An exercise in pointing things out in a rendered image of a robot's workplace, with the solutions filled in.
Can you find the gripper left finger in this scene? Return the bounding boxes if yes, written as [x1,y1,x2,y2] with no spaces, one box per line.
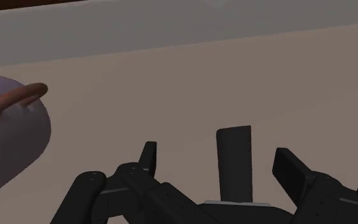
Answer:
[50,141,220,224]

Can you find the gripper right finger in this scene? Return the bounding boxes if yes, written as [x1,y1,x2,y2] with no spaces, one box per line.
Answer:
[272,147,358,224]

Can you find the black flat upright slab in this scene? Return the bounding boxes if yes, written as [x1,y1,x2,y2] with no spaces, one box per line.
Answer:
[216,125,254,203]

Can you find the pale purple rounded vessel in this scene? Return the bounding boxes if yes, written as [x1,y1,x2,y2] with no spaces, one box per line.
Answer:
[0,74,52,203]

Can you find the orange curved rod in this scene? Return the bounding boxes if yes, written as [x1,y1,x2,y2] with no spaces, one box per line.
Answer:
[0,82,49,118]

